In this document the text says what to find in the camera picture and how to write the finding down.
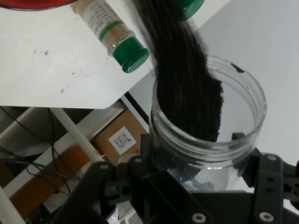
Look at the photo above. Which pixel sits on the white table leg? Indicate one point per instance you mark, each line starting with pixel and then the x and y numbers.
pixel 77 134

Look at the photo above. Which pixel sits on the red bowl with black rim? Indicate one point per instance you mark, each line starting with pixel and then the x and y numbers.
pixel 35 3

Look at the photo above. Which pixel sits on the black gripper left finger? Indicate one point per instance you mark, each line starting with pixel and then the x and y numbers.
pixel 144 191

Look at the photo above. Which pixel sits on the clear plastic jar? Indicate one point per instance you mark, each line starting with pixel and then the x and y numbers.
pixel 210 152

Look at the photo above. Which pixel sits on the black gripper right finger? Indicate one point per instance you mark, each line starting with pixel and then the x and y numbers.
pixel 268 186

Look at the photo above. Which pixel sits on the green capped spice bottle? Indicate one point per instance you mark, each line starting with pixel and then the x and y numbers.
pixel 105 25
pixel 192 8

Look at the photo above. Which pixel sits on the black grains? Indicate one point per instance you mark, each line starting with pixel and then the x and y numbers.
pixel 177 81

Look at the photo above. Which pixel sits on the cardboard box with white label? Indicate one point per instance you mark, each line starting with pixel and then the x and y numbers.
pixel 126 121

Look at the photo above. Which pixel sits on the orange brown cardboard box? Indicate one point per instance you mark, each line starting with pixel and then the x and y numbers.
pixel 70 154

